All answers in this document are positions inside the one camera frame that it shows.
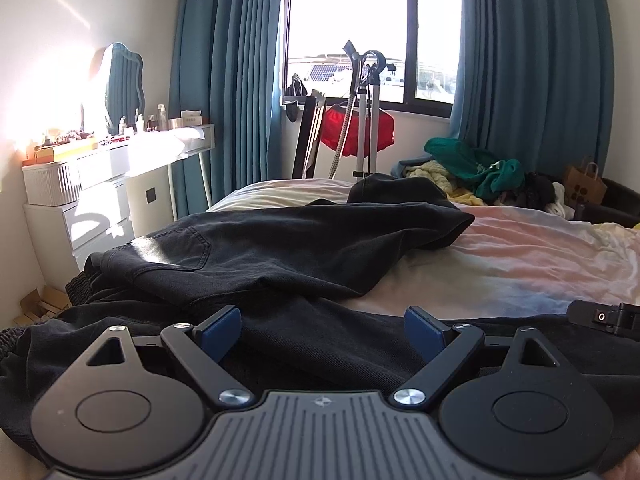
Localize black hanging cloth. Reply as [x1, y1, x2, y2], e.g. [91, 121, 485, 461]
[282, 73, 310, 122]

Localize window with dark frame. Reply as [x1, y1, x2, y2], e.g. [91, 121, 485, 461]
[284, 0, 464, 122]

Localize green garment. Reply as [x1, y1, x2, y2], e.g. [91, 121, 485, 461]
[423, 137, 526, 200]

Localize bed with pastel sheet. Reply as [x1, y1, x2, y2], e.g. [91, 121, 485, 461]
[205, 178, 640, 321]

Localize wavy-edged mirror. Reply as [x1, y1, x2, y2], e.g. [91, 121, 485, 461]
[90, 42, 146, 136]

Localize dark wooden folding frame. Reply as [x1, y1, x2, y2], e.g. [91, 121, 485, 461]
[292, 88, 329, 180]

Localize brown paper bag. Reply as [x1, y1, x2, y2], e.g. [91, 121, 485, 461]
[563, 157, 608, 209]

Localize white garment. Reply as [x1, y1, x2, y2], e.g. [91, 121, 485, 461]
[544, 182, 577, 221]

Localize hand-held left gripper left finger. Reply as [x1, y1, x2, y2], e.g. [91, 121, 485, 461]
[70, 304, 254, 409]

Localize black fuzzy garment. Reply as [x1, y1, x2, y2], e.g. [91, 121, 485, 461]
[492, 171, 557, 207]

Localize teal curtain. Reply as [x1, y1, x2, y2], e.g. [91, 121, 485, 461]
[447, 0, 615, 182]
[167, 0, 294, 217]

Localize red garment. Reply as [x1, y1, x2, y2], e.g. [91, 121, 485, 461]
[320, 104, 395, 152]

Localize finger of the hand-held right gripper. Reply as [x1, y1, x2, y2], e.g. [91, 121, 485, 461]
[567, 299, 640, 334]

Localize white drawer unit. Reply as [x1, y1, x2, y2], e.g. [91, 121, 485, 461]
[22, 179, 137, 277]

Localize pile of wooden blocks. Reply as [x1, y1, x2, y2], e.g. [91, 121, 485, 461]
[12, 285, 72, 327]

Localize garment steamer stand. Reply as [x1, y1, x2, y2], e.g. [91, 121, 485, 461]
[327, 40, 397, 181]

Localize orange tray box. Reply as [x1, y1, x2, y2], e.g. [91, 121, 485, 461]
[33, 137, 99, 164]

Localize black armchair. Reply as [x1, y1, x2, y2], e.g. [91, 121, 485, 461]
[574, 177, 640, 231]

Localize white ribbed storage box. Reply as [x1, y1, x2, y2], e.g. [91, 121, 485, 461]
[22, 159, 84, 207]

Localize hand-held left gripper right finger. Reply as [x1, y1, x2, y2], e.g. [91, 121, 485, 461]
[392, 305, 573, 409]

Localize black pants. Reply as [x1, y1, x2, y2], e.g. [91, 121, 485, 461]
[0, 172, 640, 463]

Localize white dressing table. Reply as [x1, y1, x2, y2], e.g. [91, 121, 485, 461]
[75, 123, 217, 241]

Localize yellow garment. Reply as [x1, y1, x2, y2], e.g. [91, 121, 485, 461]
[404, 162, 487, 207]

